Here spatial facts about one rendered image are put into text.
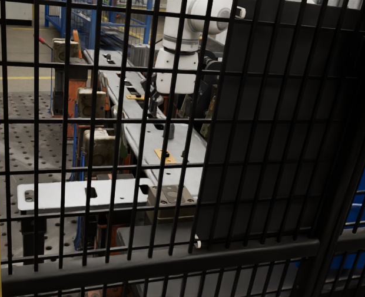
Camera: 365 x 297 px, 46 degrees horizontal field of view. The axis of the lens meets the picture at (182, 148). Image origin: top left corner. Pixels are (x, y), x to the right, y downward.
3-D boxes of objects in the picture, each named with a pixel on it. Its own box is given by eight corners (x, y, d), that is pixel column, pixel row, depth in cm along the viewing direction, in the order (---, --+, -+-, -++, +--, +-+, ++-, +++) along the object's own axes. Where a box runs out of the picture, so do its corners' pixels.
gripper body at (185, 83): (194, 43, 105) (188, 87, 110) (154, 40, 102) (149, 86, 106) (206, 50, 99) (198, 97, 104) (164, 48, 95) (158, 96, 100)
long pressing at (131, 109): (76, 50, 209) (76, 47, 208) (122, 53, 217) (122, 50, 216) (162, 205, 93) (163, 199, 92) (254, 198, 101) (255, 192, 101)
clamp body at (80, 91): (67, 177, 156) (70, 84, 141) (101, 175, 160) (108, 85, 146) (70, 190, 148) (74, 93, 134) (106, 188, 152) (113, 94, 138)
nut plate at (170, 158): (153, 149, 115) (153, 145, 115) (166, 149, 116) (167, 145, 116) (162, 164, 108) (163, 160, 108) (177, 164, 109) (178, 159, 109)
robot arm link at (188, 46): (193, 33, 105) (191, 46, 106) (158, 30, 102) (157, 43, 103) (206, 41, 98) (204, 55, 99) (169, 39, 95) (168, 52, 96)
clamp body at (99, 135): (70, 237, 125) (75, 125, 111) (111, 233, 130) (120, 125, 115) (75, 257, 118) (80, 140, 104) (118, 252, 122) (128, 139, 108)
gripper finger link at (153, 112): (155, 86, 105) (152, 112, 107) (142, 86, 103) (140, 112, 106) (159, 91, 102) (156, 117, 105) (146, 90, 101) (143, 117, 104)
